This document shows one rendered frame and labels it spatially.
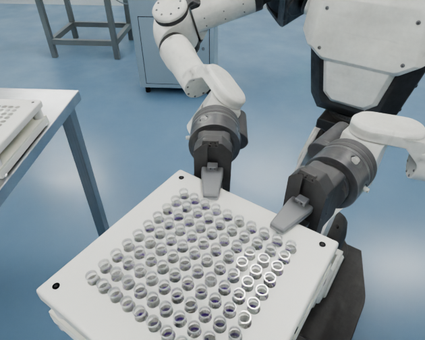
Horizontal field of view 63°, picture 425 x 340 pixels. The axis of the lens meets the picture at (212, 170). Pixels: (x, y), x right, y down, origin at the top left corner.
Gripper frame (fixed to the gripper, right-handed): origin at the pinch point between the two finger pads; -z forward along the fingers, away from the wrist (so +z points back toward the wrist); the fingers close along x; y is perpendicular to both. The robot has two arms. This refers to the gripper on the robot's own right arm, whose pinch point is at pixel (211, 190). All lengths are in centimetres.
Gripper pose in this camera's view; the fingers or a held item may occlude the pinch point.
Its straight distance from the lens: 49.5
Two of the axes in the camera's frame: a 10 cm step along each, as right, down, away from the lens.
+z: 0.4, -6.2, 7.8
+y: -10.0, -0.4, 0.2
